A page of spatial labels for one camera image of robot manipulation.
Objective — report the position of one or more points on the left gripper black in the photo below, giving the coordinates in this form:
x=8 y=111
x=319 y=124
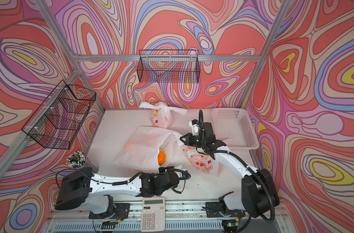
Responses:
x=168 y=170

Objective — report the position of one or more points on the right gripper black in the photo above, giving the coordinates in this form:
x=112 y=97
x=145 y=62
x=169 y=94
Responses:
x=187 y=142

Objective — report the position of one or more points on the printed white plastic bag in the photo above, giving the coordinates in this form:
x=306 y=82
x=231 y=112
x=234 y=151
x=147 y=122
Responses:
x=202 y=162

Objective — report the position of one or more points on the orange fruit bottom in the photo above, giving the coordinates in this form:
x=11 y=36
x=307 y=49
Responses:
x=161 y=158

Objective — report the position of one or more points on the clear plastic bag bottom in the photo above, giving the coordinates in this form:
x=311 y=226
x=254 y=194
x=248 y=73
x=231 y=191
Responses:
x=141 y=151

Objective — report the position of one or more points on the white plastic fruit basket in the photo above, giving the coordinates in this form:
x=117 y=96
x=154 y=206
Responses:
x=234 y=127

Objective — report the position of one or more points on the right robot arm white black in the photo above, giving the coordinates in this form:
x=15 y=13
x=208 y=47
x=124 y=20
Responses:
x=258 y=195

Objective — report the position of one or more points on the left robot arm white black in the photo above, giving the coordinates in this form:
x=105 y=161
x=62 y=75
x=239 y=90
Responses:
x=91 y=191

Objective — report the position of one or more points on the white desk calculator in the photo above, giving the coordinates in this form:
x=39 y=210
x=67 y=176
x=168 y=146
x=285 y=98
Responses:
x=153 y=215

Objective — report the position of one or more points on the cup of pens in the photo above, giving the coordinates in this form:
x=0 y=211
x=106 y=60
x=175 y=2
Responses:
x=76 y=160

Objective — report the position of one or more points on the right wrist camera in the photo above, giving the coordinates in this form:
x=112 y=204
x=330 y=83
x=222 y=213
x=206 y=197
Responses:
x=194 y=124

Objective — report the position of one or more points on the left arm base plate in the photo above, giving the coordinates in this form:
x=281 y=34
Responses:
x=119 y=211

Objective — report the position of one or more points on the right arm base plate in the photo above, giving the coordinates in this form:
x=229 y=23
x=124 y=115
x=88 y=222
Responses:
x=218 y=209

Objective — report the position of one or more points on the black wire basket back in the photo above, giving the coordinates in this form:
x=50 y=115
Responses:
x=168 y=66

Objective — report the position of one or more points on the black wire basket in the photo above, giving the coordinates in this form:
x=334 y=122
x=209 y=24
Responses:
x=168 y=66
x=62 y=117

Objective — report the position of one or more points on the black wire basket left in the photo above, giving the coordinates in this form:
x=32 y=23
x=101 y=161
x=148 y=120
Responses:
x=62 y=117

